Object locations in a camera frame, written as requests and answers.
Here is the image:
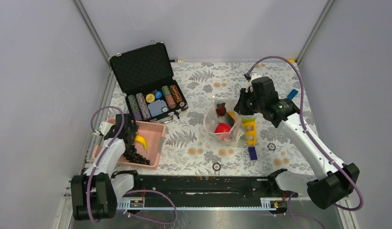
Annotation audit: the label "yellow toy banana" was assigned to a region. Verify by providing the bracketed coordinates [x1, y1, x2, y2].
[134, 135, 148, 150]

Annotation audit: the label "black toy grapes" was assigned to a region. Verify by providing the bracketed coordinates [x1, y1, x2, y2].
[123, 145, 150, 165]

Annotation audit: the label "orange toy fruit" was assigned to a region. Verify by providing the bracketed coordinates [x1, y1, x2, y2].
[227, 112, 236, 120]

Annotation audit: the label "grey toy fish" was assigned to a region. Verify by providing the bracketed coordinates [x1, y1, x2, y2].
[218, 112, 235, 127]

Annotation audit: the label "dark red toy fig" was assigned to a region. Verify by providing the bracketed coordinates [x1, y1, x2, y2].
[216, 103, 227, 117]

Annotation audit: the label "clear zip top bag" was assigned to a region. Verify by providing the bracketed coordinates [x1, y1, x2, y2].
[203, 97, 245, 146]

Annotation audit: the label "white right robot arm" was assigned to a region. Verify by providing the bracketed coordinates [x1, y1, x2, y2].
[234, 73, 360, 209]

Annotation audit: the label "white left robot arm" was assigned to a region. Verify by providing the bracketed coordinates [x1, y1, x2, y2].
[71, 114, 142, 223]

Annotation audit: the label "pink plastic basket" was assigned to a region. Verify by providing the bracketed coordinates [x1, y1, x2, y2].
[92, 118, 167, 170]

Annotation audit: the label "yellow triangle toy block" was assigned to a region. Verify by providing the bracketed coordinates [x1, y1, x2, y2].
[242, 118, 257, 146]

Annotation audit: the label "blue toy brick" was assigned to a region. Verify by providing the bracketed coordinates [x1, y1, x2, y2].
[287, 89, 299, 100]

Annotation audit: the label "black poker chip case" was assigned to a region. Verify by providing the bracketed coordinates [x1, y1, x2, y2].
[109, 42, 188, 122]

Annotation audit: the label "purple toy brick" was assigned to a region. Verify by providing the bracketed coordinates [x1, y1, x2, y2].
[248, 146, 258, 161]

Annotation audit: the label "brown poker chip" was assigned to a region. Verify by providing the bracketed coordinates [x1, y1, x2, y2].
[212, 163, 221, 172]

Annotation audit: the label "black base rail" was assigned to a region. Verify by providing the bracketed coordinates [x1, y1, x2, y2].
[113, 170, 291, 211]

